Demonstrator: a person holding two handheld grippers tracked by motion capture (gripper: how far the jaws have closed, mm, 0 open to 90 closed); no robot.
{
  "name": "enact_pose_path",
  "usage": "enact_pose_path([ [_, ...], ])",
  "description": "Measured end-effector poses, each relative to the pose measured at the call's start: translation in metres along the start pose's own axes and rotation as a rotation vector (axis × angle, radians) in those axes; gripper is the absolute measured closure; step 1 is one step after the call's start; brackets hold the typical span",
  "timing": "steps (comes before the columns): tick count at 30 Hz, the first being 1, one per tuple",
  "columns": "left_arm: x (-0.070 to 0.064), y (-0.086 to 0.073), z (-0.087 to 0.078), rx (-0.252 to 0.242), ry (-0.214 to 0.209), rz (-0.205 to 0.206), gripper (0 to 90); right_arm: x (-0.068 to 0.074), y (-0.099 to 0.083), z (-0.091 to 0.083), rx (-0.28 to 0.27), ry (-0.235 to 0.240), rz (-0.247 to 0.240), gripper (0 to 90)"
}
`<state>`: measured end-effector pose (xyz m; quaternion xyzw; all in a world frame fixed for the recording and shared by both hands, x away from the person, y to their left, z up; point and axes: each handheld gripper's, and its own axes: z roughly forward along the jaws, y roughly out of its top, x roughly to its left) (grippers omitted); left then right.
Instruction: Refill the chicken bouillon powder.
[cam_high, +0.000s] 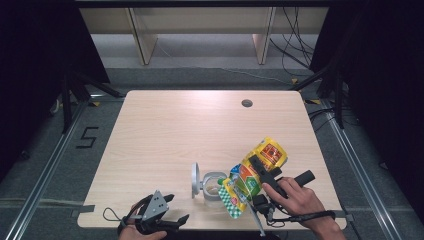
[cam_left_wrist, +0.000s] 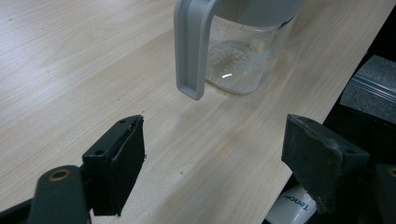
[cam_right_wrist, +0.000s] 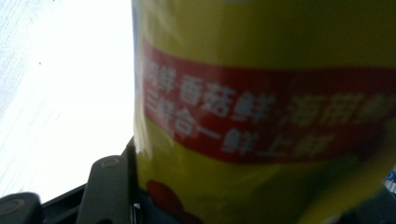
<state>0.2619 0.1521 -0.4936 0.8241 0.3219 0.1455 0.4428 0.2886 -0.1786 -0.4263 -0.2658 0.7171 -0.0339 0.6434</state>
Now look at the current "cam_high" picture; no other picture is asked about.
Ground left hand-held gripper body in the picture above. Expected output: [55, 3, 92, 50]
[134, 189, 170, 235]

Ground black curtain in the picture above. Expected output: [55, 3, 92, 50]
[309, 0, 424, 214]
[0, 0, 111, 183]

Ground person's right hand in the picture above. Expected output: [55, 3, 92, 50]
[262, 177, 322, 229]

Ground grey tape strip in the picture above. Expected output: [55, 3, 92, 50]
[334, 210, 355, 222]
[70, 204, 96, 218]

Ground grey cord loop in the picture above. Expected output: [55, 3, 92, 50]
[102, 207, 128, 223]

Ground bundle of black cables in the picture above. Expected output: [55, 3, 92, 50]
[269, 6, 316, 80]

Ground person's left hand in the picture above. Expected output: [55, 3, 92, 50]
[118, 218, 168, 240]

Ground black metal stand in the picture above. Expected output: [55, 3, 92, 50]
[59, 66, 123, 135]
[288, 59, 348, 130]

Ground clear jar with white lid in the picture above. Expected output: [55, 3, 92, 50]
[190, 162, 231, 210]

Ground yellow seasoning pouch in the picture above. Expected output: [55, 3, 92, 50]
[217, 136, 289, 220]

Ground aluminium floor rail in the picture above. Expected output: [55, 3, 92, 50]
[319, 99, 406, 240]
[4, 99, 92, 240]

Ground black wrist strap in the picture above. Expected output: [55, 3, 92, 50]
[266, 209, 337, 228]
[121, 194, 155, 228]

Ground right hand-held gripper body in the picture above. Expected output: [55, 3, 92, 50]
[248, 167, 316, 237]

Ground black floor cables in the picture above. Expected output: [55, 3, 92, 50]
[307, 107, 335, 133]

